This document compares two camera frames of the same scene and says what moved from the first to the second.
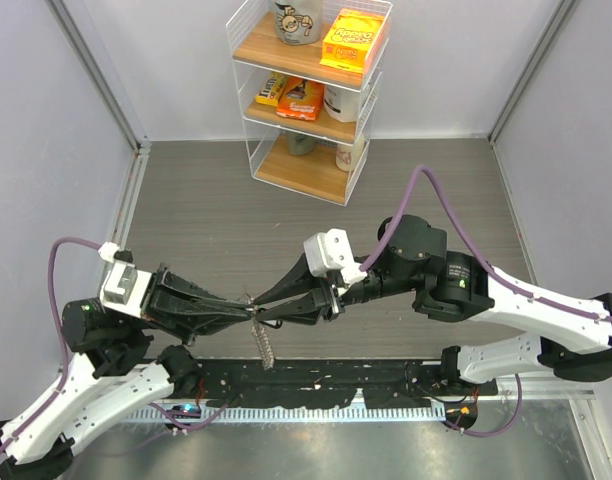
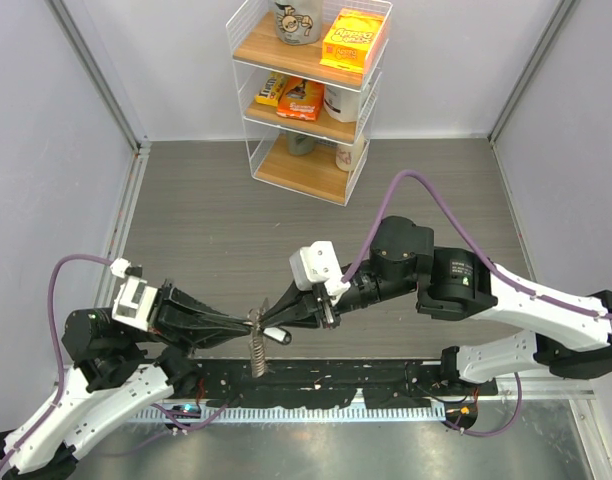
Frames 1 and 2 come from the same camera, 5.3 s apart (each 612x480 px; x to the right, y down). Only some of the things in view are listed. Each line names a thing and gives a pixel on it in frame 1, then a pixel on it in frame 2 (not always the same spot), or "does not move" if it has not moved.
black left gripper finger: [171, 285] -> [176, 296]
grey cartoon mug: [298, 22] does not move
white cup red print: [348, 156] does not move
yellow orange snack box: [353, 39] does not move
